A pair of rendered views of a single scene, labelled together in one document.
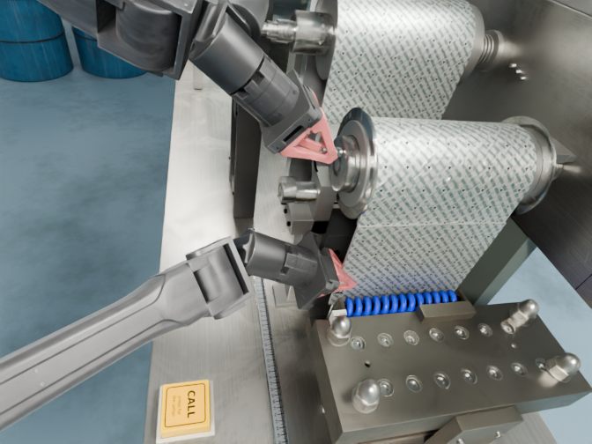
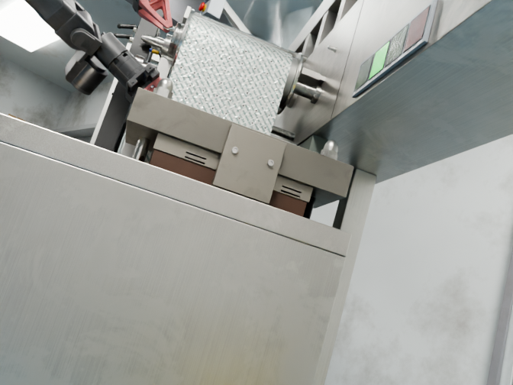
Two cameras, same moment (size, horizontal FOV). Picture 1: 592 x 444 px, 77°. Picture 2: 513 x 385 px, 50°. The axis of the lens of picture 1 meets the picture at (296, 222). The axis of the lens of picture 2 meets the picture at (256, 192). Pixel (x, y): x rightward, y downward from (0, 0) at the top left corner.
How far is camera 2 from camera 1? 1.14 m
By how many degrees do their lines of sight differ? 55
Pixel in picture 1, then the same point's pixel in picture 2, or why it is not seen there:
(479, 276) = not seen: hidden behind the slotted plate
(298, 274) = (132, 62)
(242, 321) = not seen: hidden behind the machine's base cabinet
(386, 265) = (198, 102)
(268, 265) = (114, 43)
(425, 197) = (221, 47)
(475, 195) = (254, 58)
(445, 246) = (241, 99)
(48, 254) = not seen: outside the picture
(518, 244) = (309, 145)
